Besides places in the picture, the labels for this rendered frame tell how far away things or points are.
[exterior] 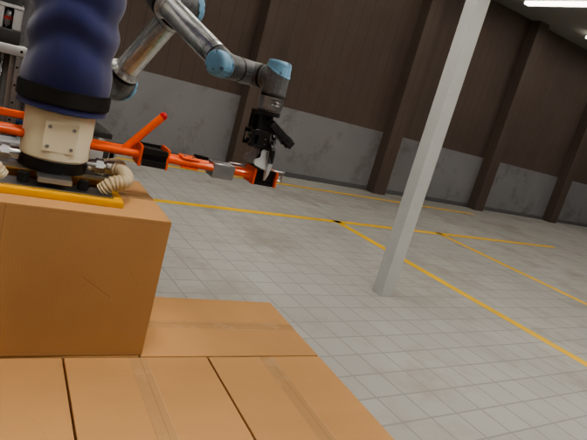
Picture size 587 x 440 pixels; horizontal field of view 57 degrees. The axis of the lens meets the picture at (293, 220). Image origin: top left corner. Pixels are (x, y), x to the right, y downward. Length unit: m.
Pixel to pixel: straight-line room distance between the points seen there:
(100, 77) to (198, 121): 6.69
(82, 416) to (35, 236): 0.43
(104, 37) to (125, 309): 0.70
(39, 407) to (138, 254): 0.42
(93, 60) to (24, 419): 0.84
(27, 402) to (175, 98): 6.81
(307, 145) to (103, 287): 7.78
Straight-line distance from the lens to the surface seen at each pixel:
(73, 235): 1.42
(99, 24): 1.45
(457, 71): 4.24
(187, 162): 1.61
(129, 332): 1.56
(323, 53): 9.02
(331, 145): 9.38
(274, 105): 1.67
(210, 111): 8.17
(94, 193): 1.49
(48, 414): 1.37
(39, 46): 1.47
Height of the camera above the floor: 1.35
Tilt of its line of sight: 13 degrees down
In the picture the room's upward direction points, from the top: 16 degrees clockwise
